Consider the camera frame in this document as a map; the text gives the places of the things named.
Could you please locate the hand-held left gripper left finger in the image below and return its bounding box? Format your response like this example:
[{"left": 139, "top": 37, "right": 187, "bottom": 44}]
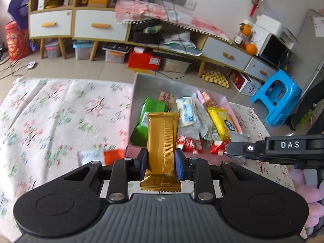
[{"left": 63, "top": 148, "right": 148, "bottom": 203}]

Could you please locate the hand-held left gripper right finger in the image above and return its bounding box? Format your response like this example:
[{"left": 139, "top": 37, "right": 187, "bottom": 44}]
[{"left": 175, "top": 148, "right": 260, "bottom": 203}]

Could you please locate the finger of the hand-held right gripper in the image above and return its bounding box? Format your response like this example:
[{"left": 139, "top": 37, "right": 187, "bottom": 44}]
[{"left": 226, "top": 140, "right": 266, "bottom": 159}]

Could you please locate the red snack packet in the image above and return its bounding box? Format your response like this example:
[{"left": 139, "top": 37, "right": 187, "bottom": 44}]
[
  {"left": 177, "top": 135, "right": 203, "bottom": 155},
  {"left": 210, "top": 140, "right": 228, "bottom": 156}
]

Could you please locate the gold snack packet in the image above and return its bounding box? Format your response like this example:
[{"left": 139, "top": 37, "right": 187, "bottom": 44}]
[{"left": 140, "top": 111, "right": 182, "bottom": 192}]

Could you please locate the green snack packet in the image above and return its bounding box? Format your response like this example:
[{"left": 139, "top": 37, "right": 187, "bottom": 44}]
[{"left": 130, "top": 97, "right": 169, "bottom": 147}]

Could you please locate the yellow snack packet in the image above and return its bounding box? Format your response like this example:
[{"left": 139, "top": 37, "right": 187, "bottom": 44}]
[{"left": 208, "top": 106, "right": 232, "bottom": 141}]

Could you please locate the clear barcode bread packet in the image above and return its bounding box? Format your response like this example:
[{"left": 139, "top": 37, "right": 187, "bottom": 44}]
[{"left": 194, "top": 99, "right": 218, "bottom": 141}]

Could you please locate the blue label bread packet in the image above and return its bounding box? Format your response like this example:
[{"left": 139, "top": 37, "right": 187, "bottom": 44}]
[{"left": 176, "top": 97, "right": 197, "bottom": 128}]

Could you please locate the white and orange snack packet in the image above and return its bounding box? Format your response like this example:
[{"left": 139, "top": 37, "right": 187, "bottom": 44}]
[{"left": 77, "top": 149, "right": 126, "bottom": 166}]

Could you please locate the pink cardboard box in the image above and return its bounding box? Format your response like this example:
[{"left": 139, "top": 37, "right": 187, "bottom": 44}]
[{"left": 125, "top": 72, "right": 250, "bottom": 169}]

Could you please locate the blue plastic stool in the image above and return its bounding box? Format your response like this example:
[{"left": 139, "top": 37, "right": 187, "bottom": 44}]
[{"left": 250, "top": 69, "right": 303, "bottom": 127}]

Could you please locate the white printed box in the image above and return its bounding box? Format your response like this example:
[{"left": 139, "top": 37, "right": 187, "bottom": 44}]
[{"left": 228, "top": 69, "right": 263, "bottom": 96}]

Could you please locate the yellow egg tray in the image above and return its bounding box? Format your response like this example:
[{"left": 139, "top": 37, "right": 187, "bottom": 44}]
[{"left": 201, "top": 64, "right": 231, "bottom": 89}]

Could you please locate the white cabinet drawer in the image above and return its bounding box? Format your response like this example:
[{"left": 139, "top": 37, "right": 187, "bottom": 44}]
[
  {"left": 73, "top": 10, "right": 131, "bottom": 42},
  {"left": 28, "top": 10, "right": 73, "bottom": 38},
  {"left": 244, "top": 58, "right": 278, "bottom": 82},
  {"left": 202, "top": 37, "right": 251, "bottom": 71}
]

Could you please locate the white plastic container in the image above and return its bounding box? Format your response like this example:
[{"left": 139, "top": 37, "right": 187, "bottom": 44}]
[{"left": 162, "top": 57, "right": 190, "bottom": 73}]

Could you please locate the white microwave oven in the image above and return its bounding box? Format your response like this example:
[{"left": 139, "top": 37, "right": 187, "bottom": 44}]
[{"left": 252, "top": 24, "right": 293, "bottom": 69}]

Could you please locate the red box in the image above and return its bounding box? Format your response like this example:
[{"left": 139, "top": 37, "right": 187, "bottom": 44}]
[{"left": 127, "top": 51, "right": 163, "bottom": 71}]

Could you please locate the orange clip storage box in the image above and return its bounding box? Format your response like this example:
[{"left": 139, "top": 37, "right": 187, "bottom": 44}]
[{"left": 105, "top": 48, "right": 127, "bottom": 64}]

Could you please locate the black keyboard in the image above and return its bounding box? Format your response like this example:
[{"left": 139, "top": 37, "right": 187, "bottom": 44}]
[{"left": 102, "top": 43, "right": 131, "bottom": 54}]

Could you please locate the stack of papers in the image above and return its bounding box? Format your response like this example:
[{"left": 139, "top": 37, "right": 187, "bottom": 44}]
[{"left": 162, "top": 32, "right": 203, "bottom": 56}]

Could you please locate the black storage case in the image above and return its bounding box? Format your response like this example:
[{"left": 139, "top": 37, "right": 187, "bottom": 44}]
[{"left": 132, "top": 21, "right": 164, "bottom": 45}]

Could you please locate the blue lid storage box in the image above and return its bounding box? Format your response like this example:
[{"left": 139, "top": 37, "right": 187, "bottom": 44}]
[{"left": 73, "top": 40, "right": 94, "bottom": 61}]

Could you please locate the wooden TV cabinet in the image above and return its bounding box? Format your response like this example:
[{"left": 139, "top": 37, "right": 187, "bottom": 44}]
[{"left": 28, "top": 0, "right": 279, "bottom": 83}]

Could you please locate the clear storage box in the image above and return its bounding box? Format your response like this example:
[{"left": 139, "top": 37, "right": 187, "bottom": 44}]
[{"left": 44, "top": 40, "right": 61, "bottom": 59}]

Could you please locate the pink floral cloth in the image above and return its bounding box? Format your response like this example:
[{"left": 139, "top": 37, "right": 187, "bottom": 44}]
[{"left": 115, "top": 0, "right": 230, "bottom": 42}]

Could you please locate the yellow cardboard box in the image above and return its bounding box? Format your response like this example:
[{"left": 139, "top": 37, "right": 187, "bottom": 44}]
[{"left": 87, "top": 0, "right": 112, "bottom": 8}]

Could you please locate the red round gift bag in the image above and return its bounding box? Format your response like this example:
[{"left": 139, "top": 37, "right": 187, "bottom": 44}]
[{"left": 5, "top": 21, "right": 32, "bottom": 61}]

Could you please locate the purple fabric object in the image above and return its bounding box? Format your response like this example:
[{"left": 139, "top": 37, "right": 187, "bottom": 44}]
[{"left": 7, "top": 0, "right": 31, "bottom": 31}]

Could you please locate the wall socket strip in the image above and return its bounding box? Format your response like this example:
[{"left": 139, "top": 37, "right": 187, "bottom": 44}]
[{"left": 158, "top": 0, "right": 197, "bottom": 11}]

